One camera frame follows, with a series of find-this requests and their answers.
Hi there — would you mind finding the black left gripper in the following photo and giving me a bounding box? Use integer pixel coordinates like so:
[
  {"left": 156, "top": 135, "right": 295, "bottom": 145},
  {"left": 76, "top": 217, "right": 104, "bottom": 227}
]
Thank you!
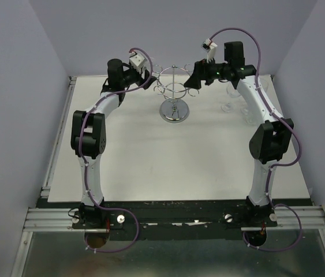
[{"left": 119, "top": 65, "right": 156, "bottom": 89}]

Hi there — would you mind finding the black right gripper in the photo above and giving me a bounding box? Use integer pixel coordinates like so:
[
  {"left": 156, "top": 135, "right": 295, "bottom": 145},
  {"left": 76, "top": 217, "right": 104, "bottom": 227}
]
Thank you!
[{"left": 183, "top": 55, "right": 229, "bottom": 90}]

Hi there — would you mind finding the etched front wine glass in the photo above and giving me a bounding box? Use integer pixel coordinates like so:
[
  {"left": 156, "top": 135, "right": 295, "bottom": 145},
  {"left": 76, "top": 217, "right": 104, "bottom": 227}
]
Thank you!
[{"left": 259, "top": 77, "right": 268, "bottom": 93}]

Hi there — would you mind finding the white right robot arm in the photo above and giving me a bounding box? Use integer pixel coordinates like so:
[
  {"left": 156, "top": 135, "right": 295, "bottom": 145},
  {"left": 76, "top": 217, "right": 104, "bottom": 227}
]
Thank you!
[{"left": 184, "top": 39, "right": 294, "bottom": 226}]

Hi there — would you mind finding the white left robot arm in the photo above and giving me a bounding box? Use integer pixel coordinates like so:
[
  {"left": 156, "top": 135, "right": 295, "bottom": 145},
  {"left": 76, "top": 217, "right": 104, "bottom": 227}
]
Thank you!
[{"left": 70, "top": 53, "right": 156, "bottom": 228}]

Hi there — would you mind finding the chrome wine glass rack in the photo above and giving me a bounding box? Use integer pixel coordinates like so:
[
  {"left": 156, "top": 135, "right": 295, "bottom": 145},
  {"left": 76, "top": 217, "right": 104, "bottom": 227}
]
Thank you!
[{"left": 153, "top": 63, "right": 200, "bottom": 123}]

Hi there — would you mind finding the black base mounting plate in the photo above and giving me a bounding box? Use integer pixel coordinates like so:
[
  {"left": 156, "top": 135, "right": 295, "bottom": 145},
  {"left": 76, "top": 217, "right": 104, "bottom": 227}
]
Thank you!
[{"left": 72, "top": 200, "right": 277, "bottom": 241}]

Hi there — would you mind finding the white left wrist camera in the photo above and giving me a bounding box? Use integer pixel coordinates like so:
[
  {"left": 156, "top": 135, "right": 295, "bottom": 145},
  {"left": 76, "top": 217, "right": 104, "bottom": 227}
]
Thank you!
[{"left": 129, "top": 51, "right": 148, "bottom": 75}]

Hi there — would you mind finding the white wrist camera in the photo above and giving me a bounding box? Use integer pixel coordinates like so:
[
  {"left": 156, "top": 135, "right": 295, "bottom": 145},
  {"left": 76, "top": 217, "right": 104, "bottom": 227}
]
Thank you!
[
  {"left": 129, "top": 51, "right": 148, "bottom": 75},
  {"left": 201, "top": 38, "right": 217, "bottom": 62}
]

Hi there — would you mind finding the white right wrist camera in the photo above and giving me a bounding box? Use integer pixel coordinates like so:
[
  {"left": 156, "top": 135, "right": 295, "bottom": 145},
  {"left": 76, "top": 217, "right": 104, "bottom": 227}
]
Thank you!
[{"left": 201, "top": 38, "right": 217, "bottom": 62}]

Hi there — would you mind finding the aluminium extrusion rail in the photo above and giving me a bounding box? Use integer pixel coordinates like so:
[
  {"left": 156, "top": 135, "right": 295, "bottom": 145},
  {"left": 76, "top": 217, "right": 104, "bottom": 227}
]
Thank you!
[{"left": 23, "top": 206, "right": 325, "bottom": 233}]

